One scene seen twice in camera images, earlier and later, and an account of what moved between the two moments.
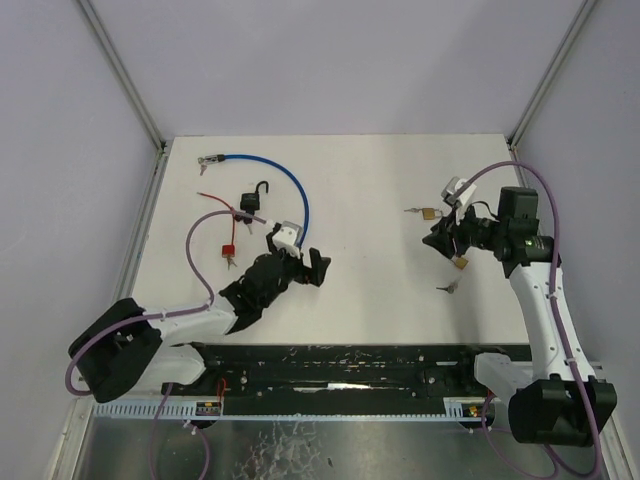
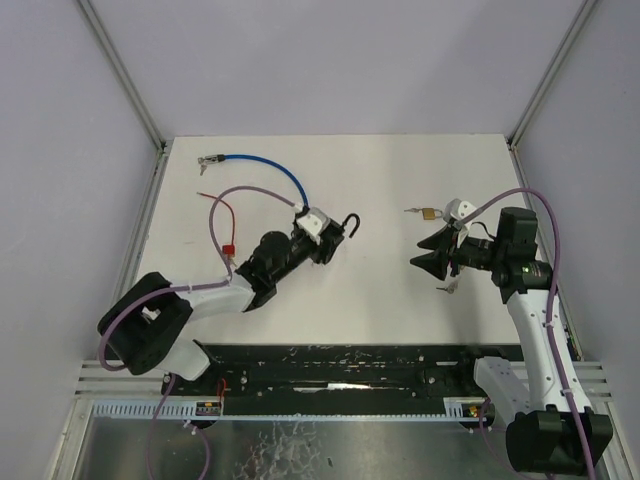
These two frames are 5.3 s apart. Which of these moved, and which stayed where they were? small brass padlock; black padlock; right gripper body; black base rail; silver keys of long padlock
Moved: right gripper body; black padlock
Stayed: small brass padlock; black base rail; silver keys of long padlock
